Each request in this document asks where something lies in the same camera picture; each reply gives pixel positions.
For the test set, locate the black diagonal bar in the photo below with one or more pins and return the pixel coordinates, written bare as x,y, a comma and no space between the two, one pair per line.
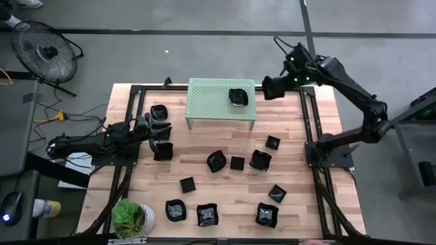
58,171

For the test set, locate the black computer mouse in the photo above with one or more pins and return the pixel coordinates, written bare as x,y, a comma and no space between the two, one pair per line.
12,207

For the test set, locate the white and yellow can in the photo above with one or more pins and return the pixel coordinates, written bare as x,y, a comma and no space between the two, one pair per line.
47,208

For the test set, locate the black floor fan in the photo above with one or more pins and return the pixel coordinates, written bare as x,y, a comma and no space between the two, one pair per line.
50,52

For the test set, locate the green plant in white pot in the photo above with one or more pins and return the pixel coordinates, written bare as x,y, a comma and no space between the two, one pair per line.
127,212

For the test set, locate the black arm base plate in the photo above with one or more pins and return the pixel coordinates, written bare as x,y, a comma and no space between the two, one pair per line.
133,160
340,160

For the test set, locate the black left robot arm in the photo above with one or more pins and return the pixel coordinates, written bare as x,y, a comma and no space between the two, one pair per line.
81,145

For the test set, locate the black cylinder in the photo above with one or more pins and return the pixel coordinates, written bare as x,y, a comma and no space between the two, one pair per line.
427,173

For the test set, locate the grey side table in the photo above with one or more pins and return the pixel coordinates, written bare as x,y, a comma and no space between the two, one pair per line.
409,153

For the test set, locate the green perforated metal shelf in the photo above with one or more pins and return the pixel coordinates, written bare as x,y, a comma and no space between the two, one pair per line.
207,102

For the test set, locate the black table frame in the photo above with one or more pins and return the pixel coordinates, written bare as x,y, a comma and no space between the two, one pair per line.
177,88

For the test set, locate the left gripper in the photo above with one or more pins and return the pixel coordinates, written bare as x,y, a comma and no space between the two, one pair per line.
140,131

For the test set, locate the black box with green lights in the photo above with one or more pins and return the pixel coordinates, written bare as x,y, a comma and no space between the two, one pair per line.
427,114

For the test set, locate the yellow power plug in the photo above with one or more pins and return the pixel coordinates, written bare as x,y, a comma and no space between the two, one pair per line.
60,116

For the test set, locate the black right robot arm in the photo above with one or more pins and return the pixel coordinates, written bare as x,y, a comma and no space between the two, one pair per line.
351,88

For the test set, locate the black frame clamp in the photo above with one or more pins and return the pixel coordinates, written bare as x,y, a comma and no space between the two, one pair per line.
167,82

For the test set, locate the small black cube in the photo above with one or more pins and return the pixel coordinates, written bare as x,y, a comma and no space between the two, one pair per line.
237,163

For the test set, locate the person's shoe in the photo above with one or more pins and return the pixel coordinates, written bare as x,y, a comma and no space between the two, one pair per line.
30,2
15,21

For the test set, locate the white paper sheet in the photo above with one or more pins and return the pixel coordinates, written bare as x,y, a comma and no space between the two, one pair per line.
80,164

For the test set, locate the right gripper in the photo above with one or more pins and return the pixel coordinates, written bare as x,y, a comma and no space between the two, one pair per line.
299,73

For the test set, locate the dark grey desk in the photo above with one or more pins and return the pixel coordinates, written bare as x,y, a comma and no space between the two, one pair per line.
17,136

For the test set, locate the black diagonal frame strut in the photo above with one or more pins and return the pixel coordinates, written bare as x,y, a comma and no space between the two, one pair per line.
101,212
344,212

